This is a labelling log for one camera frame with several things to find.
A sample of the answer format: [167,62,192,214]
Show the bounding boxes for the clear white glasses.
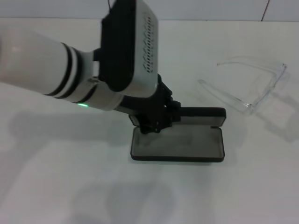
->
[197,55,288,116]

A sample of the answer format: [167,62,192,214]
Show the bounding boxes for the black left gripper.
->
[114,74,182,135]

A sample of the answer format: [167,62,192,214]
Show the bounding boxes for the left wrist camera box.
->
[100,0,160,98]

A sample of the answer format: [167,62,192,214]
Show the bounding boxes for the black glasses case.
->
[129,106,227,162]

